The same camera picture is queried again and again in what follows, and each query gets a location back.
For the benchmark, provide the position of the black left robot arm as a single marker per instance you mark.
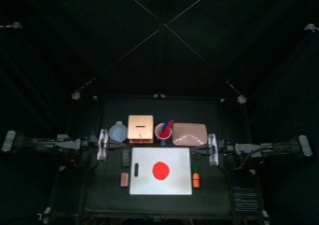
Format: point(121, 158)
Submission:
point(45, 144)

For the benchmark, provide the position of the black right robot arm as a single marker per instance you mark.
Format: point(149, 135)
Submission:
point(265, 147)

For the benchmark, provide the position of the translucent grey plastic jug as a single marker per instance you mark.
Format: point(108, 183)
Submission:
point(117, 131)

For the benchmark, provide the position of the wooden box with red front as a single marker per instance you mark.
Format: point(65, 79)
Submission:
point(140, 127)

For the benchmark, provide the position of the orange toy carrot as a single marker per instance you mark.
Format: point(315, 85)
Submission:
point(196, 180)

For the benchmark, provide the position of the small blue block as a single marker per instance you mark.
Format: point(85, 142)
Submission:
point(163, 143)

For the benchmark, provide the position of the red plastic spatula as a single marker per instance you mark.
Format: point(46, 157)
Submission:
point(171, 124)

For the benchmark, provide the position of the red plastic cup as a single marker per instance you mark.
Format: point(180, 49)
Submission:
point(159, 134)

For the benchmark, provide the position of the pink rectangular block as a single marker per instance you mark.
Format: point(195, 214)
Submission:
point(124, 179)

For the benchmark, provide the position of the white cutting board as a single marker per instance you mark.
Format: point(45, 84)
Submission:
point(173, 185)

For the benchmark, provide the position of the white text label sticker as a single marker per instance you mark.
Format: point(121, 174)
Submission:
point(244, 200)

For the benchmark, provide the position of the metal frame bracket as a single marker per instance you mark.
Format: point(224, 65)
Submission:
point(74, 95)
point(309, 26)
point(14, 25)
point(241, 99)

